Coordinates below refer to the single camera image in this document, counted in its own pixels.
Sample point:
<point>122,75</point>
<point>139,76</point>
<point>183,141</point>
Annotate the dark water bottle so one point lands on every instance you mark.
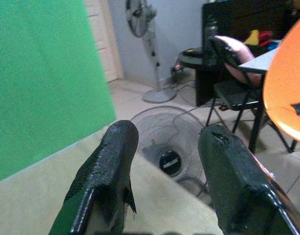
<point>210,34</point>

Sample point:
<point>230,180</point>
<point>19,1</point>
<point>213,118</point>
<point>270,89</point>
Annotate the black folding chair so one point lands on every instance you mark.
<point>234,95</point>

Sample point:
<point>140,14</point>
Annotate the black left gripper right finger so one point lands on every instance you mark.
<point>237,181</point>

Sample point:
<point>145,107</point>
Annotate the grey standing pedestal fan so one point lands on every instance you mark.
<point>149,49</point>

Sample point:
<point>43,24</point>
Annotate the orange plate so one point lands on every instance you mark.
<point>286,73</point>

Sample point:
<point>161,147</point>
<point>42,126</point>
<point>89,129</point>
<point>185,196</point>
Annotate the black cabinet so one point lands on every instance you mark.
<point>245,19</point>

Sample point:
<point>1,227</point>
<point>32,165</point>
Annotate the pink cushion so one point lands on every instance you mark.
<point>240,56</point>

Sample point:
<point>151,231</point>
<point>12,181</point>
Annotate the green backdrop screen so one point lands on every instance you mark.
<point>47,78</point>

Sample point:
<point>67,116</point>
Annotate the black round side table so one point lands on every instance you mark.
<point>203,73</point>

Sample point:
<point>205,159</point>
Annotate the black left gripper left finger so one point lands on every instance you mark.
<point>108,171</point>

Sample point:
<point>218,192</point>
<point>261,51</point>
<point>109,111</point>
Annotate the grey floor fan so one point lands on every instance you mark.
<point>169,149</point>

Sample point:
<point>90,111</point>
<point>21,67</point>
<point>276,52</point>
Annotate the white folding table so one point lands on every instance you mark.
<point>258,62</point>

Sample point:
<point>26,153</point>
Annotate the beige tablecloth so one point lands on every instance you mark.
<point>149,200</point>

